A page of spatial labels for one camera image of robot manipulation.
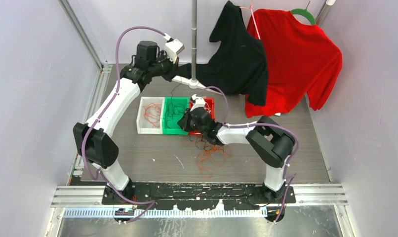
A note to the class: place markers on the red t-shirt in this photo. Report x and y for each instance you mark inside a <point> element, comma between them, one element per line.
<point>302,61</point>

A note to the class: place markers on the white rack base foot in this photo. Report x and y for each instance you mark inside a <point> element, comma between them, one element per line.
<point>193,84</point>

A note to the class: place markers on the green plastic bin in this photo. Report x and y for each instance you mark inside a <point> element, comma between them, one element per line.
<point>173,111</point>

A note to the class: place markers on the green hanger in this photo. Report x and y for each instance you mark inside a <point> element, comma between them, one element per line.
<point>304,13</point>

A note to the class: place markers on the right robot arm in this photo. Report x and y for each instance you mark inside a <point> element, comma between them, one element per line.
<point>274,144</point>

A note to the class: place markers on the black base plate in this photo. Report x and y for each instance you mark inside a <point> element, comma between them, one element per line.
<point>206,196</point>

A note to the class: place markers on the black t-shirt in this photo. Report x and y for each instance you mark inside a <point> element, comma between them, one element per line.
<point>239,66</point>

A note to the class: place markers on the garment rack pole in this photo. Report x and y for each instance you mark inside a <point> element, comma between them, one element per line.
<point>194,41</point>

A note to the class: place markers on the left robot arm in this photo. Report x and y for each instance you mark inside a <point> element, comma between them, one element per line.
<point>93,138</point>

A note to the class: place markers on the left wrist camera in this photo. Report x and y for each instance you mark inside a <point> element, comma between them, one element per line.
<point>173,48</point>

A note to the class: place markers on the white plastic bin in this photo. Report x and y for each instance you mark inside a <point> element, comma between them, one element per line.
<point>149,118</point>

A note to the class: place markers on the aluminium frame rail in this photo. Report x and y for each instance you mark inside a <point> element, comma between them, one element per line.
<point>76,23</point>

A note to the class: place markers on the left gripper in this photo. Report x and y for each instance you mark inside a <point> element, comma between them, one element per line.
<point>174,69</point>

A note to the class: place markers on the red plastic bin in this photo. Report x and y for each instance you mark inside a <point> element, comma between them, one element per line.
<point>209,107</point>

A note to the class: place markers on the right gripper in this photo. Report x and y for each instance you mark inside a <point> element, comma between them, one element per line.
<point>182,122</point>

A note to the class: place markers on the pink hanger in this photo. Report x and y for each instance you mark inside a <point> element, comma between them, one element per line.
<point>250,8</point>

